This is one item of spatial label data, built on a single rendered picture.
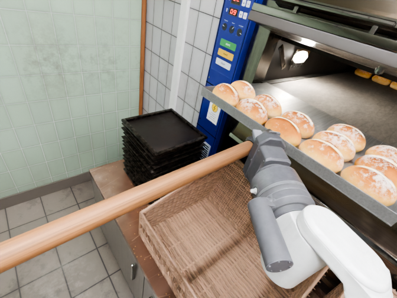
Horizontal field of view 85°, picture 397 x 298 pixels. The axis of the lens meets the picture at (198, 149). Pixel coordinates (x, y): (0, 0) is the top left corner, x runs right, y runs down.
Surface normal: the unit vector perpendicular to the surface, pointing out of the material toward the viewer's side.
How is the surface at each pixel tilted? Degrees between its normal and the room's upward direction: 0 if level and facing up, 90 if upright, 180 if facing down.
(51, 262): 0
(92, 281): 0
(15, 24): 90
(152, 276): 0
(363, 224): 70
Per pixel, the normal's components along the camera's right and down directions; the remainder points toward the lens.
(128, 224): 0.19, -0.77
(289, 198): -0.07, -0.10
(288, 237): -0.94, -0.22
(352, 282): -0.80, 0.09
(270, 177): -0.51, -0.65
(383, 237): -0.65, -0.01
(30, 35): 0.62, 0.57
